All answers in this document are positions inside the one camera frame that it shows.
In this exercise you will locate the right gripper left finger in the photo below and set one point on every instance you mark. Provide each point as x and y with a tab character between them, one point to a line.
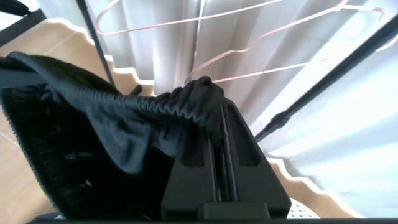
189	186

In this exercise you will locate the black clothes rack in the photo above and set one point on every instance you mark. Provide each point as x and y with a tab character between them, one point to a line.
326	76

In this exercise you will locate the white laundry basket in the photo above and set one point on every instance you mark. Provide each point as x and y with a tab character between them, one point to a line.
301	211

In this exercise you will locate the pink clothes hanger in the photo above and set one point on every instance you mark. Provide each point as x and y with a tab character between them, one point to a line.
264	72
186	21

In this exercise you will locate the black shorts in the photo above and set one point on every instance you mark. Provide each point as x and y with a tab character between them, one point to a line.
93	124

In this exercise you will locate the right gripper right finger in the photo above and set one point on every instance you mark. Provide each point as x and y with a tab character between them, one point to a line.
255	183

